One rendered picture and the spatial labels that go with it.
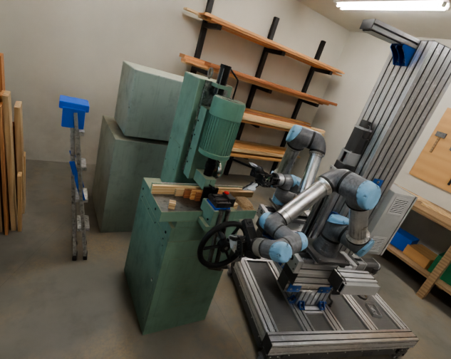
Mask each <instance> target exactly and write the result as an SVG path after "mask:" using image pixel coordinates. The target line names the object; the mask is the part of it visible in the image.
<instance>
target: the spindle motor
mask: <svg viewBox="0 0 451 359"><path fill-rule="evenodd" d="M245 108H246V105H245V104H244V103H242V102H240V101H238V100H235V99H232V98H228V97H225V96H222V95H214V96H213V99H212V103H211V106H210V109H209V114H208V117H207V121H206V124H205V127H204V132H203V135H202V139H201V142H200V145H199V149H198V150H199V152H200V153H201V154H202V155H204V156H206V157H208V158H211V159H213V160H220V161H227V160H229V157H230V155H231V152H232V148H233V145H234V141H235V139H236V136H237V133H238V130H239V126H240V124H241V121H242V118H243V115H244V111H245Z"/></svg>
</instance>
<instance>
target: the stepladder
mask: <svg viewBox="0 0 451 359"><path fill-rule="evenodd" d="M59 108H63V110H62V120H61V126H62V127H67V128H70V136H71V150H69V152H70V155H71V161H70V162H69V163H70V166H71V197H72V228H73V237H72V242H73V256H72V261H76V259H77V256H78V252H77V249H76V245H77V244H78V242H77V239H76V202H80V211H81V215H77V231H81V232H82V242H83V260H87V258H88V251H87V247H86V244H87V241H86V235H85V231H90V225H89V217H88V215H85V212H84V202H88V190H87V188H83V187H84V184H83V177H82V171H86V161H85V158H81V142H80V135H82V136H84V135H85V130H84V122H85V113H89V109H90V106H89V103H88V100H84V99H80V98H73V97H69V96H65V95H60V98H59ZM75 137H76V154H75ZM76 187H77V188H76Z"/></svg>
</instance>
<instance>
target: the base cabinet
mask: <svg viewBox="0 0 451 359"><path fill-rule="evenodd" d="M200 242H201V239H200V240H190V241H171V242H167V240H166V238H165V235H164V234H163V232H162V230H161V228H160V225H159V224H158V222H157V220H156V218H155V215H154V214H153V212H152V210H151V208H150V205H149V204H148V202H147V200H146V198H145V195H144V194H143V192H142V190H140V196H139V200H138V207H137V210H136V214H135V221H134V225H133V230H132V234H131V238H130V244H129V248H128V254H127V258H126V262H125V268H124V271H125V276H126V279H127V282H128V286H129V289H130V293H131V296H132V299H133V304H134V307H135V311H136V314H137V317H138V321H139V324H140V329H141V331H142V335H146V334H149V333H154V332H158V331H163V330H166V329H168V328H174V327H177V326H182V325H185V324H188V323H194V322H197V321H201V320H204V319H205V318H206V315H207V312H208V310H209V307H210V304H211V302H212V299H213V296H214V293H215V291H216V289H217V285H218V283H219V280H220V278H221V275H222V272H223V271H215V270H210V269H208V268H207V267H205V266H203V265H202V264H201V263H200V262H199V260H198V258H197V249H198V246H199V243H200Z"/></svg>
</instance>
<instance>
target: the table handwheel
mask: <svg viewBox="0 0 451 359"><path fill-rule="evenodd" d="M227 227H236V229H235V230H234V231H233V232H232V233H231V234H230V235H232V234H236V233H237V231H238V230H239V229H241V230H242V232H243V235H244V236H245V233H244V229H243V226H242V223H241V222H237V221H228V222H223V223H221V224H218V225H217V226H215V227H213V228H212V229H210V230H209V231H208V232H207V233H206V234H205V235H204V236H203V238H202V240H201V242H200V243H199V246H198V249H197V258H198V260H199V262H200V263H201V264H202V265H203V266H205V267H207V268H211V269H215V268H220V267H223V266H226V265H227V264H230V263H232V262H233V261H234V260H235V259H236V258H238V256H236V255H235V253H234V254H233V255H232V256H229V253H228V251H229V249H230V243H229V239H228V238H227V239H226V240H225V241H223V240H222V239H221V238H220V236H219V235H218V236H217V238H216V241H217V244H216V245H212V246H205V244H206V243H207V241H208V240H209V239H210V237H211V236H214V234H215V233H217V232H218V231H219V230H221V229H224V228H227ZM216 248H219V250H220V251H221V252H225V254H226V256H227V259H225V260H224V261H221V262H217V263H211V262H208V261H206V260H205V259H204V257H203V251H204V250H208V249H216Z"/></svg>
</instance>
